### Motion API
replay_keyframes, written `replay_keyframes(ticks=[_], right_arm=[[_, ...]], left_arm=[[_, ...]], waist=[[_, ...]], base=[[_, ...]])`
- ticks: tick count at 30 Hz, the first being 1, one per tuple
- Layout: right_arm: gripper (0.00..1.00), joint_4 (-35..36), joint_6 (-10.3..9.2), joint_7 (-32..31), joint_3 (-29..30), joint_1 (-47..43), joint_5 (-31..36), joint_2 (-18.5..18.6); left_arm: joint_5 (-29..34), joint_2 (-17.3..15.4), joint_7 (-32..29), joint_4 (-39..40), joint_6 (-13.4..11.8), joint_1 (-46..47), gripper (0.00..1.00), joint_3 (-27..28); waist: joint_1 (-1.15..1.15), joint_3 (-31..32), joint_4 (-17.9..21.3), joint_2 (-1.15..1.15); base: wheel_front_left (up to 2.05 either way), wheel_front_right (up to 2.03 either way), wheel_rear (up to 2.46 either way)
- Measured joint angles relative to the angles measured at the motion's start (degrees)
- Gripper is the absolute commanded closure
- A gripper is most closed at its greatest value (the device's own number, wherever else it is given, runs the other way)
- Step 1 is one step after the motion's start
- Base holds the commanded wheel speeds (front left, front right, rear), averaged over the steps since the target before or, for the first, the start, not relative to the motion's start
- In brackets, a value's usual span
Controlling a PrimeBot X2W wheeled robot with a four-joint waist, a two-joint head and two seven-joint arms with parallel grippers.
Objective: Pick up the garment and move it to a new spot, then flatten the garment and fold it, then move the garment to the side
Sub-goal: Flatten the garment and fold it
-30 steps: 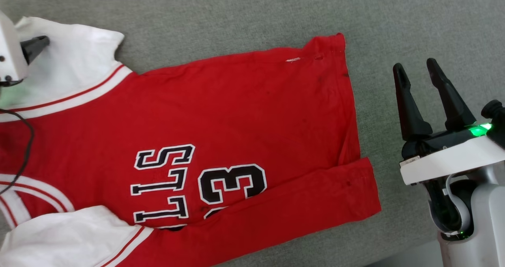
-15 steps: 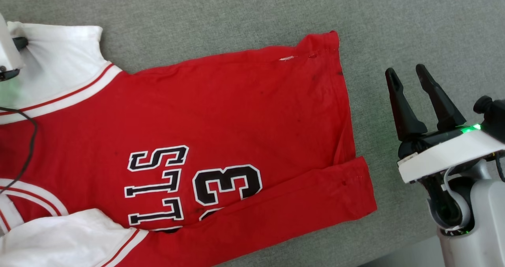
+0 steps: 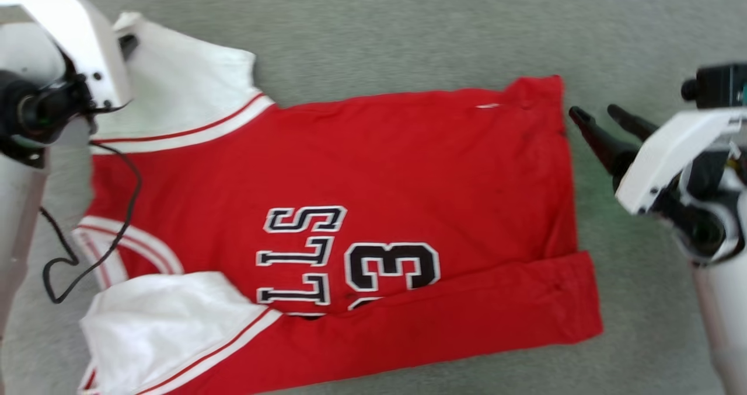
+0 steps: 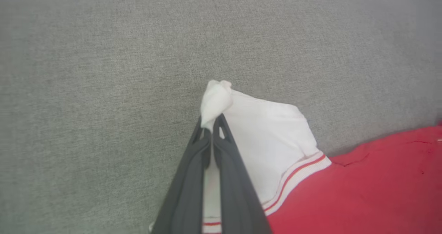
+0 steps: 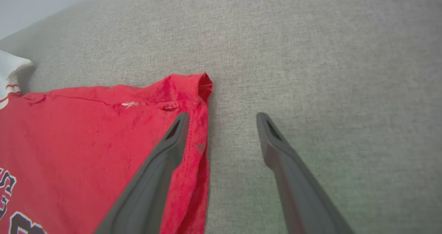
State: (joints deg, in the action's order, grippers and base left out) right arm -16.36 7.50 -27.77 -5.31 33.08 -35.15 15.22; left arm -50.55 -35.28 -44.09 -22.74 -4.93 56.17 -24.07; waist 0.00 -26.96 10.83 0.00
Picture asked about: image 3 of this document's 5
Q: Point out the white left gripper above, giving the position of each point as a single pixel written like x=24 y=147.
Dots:
x=81 y=27

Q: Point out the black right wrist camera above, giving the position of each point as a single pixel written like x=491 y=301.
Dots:
x=715 y=86

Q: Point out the red white basketball jersey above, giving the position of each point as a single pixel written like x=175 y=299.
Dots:
x=408 y=167

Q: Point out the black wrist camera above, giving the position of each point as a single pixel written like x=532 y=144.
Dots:
x=41 y=106
x=715 y=86

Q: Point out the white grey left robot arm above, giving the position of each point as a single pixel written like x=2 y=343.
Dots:
x=17 y=208

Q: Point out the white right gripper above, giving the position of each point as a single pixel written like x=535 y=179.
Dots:
x=671 y=156

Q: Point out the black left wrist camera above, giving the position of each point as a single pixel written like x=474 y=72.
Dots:
x=41 y=106

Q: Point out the teal right camera connector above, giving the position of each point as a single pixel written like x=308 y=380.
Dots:
x=744 y=94

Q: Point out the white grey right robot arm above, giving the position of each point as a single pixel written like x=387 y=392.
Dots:
x=726 y=313

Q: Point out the grey fabric sofa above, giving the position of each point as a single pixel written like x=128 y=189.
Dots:
x=408 y=33

